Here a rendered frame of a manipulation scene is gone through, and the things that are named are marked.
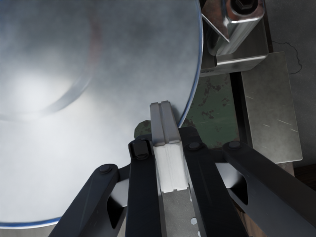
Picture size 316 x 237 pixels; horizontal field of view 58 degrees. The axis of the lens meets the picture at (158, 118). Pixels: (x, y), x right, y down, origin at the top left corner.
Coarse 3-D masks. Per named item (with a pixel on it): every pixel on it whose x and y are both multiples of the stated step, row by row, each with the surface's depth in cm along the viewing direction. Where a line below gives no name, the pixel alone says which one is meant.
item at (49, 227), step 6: (30, 228) 22; (36, 228) 22; (42, 228) 22; (48, 228) 22; (0, 234) 22; (6, 234) 22; (12, 234) 22; (18, 234) 22; (24, 234) 22; (30, 234) 22; (36, 234) 22; (42, 234) 22; (48, 234) 22; (120, 234) 22
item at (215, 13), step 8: (208, 0) 22; (216, 0) 22; (208, 8) 22; (216, 8) 22; (208, 16) 22; (216, 16) 22; (216, 24) 22; (224, 24) 22; (224, 32) 22; (224, 40) 22
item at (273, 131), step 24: (264, 0) 39; (264, 24) 39; (240, 72) 36; (264, 72) 36; (240, 96) 38; (264, 96) 36; (288, 96) 36; (240, 120) 41; (264, 120) 36; (288, 120) 36; (264, 144) 36; (288, 144) 35; (288, 168) 37
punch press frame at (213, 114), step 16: (208, 80) 36; (224, 80) 36; (208, 96) 36; (224, 96) 36; (192, 112) 36; (208, 112) 36; (224, 112) 36; (144, 128) 36; (208, 128) 36; (224, 128) 35; (208, 144) 35
